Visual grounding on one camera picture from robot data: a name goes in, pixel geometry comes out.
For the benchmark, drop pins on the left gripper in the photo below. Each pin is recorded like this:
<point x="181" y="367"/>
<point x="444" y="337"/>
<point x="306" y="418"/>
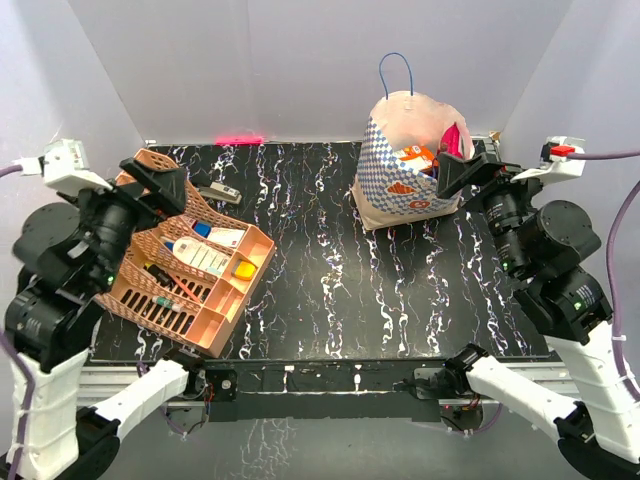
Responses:
<point x="165" y="188"/>

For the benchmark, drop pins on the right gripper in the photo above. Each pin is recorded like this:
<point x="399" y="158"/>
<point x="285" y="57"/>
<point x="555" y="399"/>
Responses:
<point x="453" y="172"/>

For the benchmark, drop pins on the orange snack bag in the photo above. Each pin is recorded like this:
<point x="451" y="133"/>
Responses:
<point x="418" y="158"/>

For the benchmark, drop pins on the blue checkered paper bag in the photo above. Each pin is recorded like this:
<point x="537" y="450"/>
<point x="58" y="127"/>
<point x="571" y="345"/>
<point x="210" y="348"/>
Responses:
<point x="397" y="170"/>

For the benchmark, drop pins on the pink chips bag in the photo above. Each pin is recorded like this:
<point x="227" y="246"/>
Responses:
<point x="453" y="142"/>

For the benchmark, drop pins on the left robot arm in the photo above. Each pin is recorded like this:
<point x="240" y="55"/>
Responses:
<point x="71" y="252"/>

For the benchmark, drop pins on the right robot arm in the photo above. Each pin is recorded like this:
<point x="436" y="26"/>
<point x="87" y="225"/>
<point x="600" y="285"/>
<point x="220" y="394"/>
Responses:
<point x="543" y="250"/>

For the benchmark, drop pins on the grey stapler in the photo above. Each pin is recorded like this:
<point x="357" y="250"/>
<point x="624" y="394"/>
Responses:
<point x="219" y="192"/>

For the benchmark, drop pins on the white lotion bottle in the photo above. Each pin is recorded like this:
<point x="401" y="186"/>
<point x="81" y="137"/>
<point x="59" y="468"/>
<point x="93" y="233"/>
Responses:
<point x="197" y="254"/>

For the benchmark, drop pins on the white medicine box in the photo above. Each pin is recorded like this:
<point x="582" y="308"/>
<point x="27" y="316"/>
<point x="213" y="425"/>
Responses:
<point x="228" y="237"/>

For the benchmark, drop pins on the peach plastic desk organizer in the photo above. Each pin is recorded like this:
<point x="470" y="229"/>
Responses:
<point x="191" y="277"/>

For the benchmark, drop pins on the orange pen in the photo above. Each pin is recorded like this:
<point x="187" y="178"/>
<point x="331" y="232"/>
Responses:
<point x="176" y="283"/>

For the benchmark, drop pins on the yellow sponge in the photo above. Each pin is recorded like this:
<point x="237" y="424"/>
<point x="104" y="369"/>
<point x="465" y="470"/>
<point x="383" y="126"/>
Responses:
<point x="244" y="270"/>

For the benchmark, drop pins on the glue stick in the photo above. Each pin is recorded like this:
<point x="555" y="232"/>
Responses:
<point x="167" y="304"/>

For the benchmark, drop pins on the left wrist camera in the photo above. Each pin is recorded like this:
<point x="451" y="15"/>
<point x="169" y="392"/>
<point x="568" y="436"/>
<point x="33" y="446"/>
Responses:
<point x="64" y="168"/>

